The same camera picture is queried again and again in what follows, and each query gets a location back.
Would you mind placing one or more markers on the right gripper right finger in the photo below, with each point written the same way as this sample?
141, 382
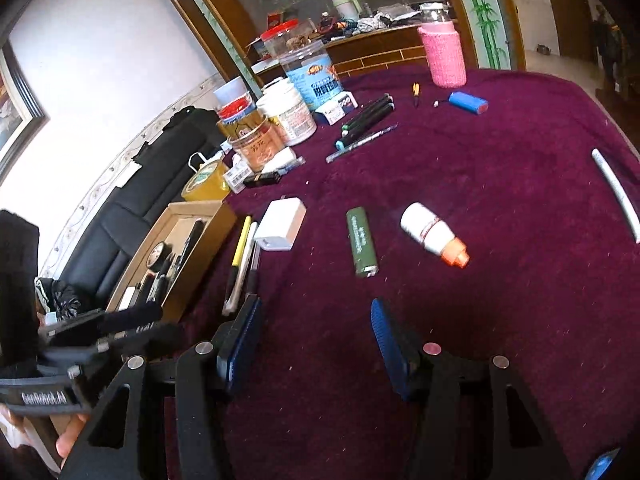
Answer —
400, 356

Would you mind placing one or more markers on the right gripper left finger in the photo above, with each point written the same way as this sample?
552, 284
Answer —
238, 347

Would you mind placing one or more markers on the white marker pen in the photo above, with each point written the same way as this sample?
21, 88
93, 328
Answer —
233, 302

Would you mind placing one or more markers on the yellow pen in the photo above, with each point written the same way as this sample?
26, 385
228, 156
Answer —
237, 257

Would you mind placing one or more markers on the green lighter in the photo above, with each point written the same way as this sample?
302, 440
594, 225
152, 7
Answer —
361, 242

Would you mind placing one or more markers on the white bottle orange cap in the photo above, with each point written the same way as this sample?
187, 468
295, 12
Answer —
434, 235

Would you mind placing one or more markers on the white power adapter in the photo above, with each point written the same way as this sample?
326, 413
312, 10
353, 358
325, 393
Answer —
280, 225

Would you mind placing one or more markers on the clear blue gel pen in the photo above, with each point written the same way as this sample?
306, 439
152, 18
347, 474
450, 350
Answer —
358, 144

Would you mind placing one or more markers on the translucent white pen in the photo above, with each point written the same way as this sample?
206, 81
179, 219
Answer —
619, 192

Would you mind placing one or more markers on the left hand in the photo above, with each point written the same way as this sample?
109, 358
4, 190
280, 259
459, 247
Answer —
21, 434

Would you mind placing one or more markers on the cardboard tray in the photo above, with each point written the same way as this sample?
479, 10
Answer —
196, 231

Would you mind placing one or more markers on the black sofa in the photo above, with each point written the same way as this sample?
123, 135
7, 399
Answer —
129, 212

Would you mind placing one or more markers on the black tape roll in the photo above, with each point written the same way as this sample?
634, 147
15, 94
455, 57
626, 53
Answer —
157, 256

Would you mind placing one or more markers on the yellow tape roll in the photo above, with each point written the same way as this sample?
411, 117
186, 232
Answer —
207, 182

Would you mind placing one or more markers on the black lipstick tube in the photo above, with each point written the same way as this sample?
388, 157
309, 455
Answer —
264, 179

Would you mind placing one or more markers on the white barcode box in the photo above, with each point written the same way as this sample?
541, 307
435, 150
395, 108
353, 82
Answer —
236, 175

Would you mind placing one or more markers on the maroon velvet tablecloth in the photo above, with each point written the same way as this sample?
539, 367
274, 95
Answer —
552, 282

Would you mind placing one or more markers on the black marker teal cap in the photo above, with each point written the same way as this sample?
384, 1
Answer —
355, 132

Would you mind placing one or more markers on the red lid glass jar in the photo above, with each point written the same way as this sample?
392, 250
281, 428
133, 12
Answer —
239, 117

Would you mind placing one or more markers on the white supplement bottle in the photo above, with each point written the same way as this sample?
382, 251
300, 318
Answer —
285, 106

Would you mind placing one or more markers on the framed picture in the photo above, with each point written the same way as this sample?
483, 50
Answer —
22, 116

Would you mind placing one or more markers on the black marker green cap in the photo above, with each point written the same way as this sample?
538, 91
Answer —
367, 110

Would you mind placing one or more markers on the small blue white box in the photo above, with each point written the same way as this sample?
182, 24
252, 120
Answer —
337, 108

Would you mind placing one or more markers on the blue cylindrical battery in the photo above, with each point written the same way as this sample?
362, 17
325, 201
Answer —
467, 102

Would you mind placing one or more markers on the small yellow black screwdriver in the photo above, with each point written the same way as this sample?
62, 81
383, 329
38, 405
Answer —
416, 90

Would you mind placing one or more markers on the blue label plastic jar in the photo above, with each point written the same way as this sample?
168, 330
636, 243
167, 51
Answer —
312, 72

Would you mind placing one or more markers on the red lid clear jar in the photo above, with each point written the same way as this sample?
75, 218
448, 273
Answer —
275, 39

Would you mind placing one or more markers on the pink knit-sleeved bottle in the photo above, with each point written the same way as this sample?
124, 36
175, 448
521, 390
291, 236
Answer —
442, 46

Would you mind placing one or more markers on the white green mug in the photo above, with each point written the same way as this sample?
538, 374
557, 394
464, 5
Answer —
348, 9

